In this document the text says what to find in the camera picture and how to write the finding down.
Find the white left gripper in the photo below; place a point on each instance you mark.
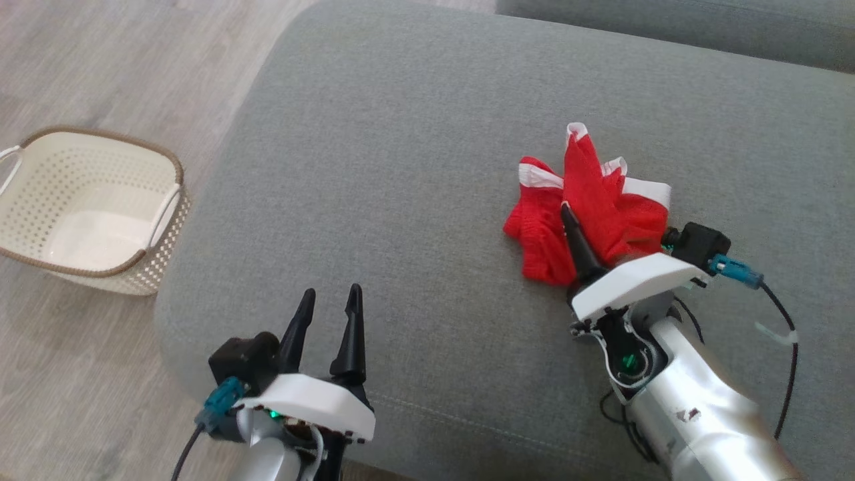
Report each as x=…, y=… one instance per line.
x=314, y=404

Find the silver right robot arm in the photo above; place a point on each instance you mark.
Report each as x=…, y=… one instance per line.
x=695, y=414

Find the cream perforated laundry basket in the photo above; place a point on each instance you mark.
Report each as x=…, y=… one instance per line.
x=80, y=200

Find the grey sofa back cushion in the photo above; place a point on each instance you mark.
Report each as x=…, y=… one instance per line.
x=668, y=27

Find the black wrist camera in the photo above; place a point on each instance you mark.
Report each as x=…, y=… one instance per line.
x=698, y=244
x=244, y=361

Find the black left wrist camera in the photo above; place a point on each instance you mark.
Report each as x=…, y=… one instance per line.
x=244, y=361

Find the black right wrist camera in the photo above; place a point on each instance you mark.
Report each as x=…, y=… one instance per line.
x=698, y=244

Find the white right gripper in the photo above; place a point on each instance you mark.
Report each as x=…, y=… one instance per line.
x=634, y=284

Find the red shorts number 23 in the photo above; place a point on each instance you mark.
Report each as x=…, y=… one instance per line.
x=601, y=200

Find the large grey sofa seat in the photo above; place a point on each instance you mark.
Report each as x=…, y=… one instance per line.
x=401, y=200

